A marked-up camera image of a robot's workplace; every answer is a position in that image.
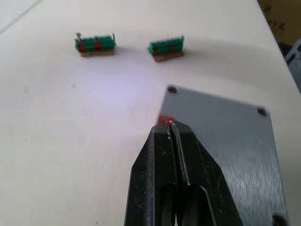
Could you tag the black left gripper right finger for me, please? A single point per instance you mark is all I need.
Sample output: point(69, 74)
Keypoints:
point(207, 179)

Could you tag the brown cardboard box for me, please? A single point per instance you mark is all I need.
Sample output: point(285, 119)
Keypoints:
point(281, 16)

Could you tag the green terminal block with screw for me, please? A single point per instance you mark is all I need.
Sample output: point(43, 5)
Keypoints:
point(95, 45)

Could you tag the red round sticker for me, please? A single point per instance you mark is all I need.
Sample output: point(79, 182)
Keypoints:
point(164, 119)

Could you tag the grey box lid plate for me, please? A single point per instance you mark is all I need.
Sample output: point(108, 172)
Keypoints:
point(235, 131)

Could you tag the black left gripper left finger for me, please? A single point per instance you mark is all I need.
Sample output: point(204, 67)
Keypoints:
point(148, 179)

